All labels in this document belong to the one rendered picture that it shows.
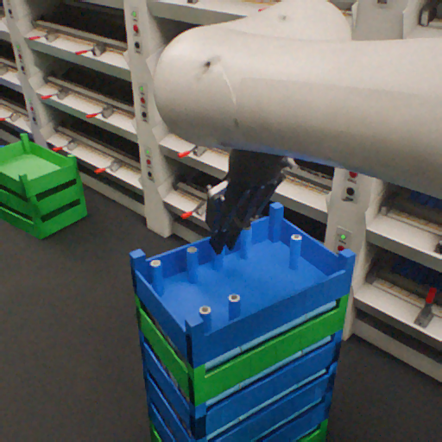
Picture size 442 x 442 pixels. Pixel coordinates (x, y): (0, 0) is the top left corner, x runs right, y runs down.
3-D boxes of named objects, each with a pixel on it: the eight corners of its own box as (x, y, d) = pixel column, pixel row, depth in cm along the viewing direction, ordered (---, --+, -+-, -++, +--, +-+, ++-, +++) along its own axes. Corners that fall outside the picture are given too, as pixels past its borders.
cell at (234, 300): (231, 336, 74) (232, 302, 70) (225, 328, 75) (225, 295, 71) (242, 331, 75) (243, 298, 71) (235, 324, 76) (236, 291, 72)
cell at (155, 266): (155, 299, 81) (153, 267, 77) (150, 293, 82) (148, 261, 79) (166, 294, 82) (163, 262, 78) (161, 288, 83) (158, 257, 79)
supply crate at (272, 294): (193, 369, 69) (192, 327, 65) (133, 291, 83) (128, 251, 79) (350, 293, 83) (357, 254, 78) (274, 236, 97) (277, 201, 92)
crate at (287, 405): (198, 473, 82) (197, 442, 78) (144, 388, 96) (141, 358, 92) (333, 390, 96) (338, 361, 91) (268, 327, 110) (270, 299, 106)
